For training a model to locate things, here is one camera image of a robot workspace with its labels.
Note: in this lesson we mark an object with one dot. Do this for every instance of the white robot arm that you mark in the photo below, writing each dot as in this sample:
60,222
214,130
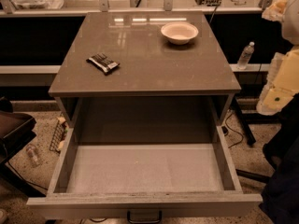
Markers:
281,193

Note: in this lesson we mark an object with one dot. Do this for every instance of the clear bottle on floor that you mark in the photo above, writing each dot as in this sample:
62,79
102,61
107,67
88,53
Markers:
33,155

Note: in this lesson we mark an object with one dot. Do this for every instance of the open grey top drawer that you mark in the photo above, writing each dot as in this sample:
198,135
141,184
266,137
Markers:
145,154

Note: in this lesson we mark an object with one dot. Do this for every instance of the grey drawer cabinet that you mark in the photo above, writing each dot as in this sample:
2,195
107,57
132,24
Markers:
149,64

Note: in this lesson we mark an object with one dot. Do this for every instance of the black rxbar chocolate wrapper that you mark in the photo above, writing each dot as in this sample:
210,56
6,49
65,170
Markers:
103,63

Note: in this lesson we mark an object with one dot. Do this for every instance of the clear water bottle on ledge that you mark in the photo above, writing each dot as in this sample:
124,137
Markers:
245,56

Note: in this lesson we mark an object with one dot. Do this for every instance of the wire basket on floor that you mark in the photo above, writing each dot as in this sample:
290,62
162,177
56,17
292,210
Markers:
60,132

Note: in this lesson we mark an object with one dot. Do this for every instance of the black chair at left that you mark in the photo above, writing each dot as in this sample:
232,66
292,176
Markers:
16,131

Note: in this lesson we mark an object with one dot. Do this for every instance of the black drawer handle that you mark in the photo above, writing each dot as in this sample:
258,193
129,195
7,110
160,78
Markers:
154,217

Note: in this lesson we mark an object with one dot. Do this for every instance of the white paper bowl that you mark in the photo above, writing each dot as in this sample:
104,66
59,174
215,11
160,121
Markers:
179,32

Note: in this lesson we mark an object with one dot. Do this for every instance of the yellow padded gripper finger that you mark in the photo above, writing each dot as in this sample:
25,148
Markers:
282,83

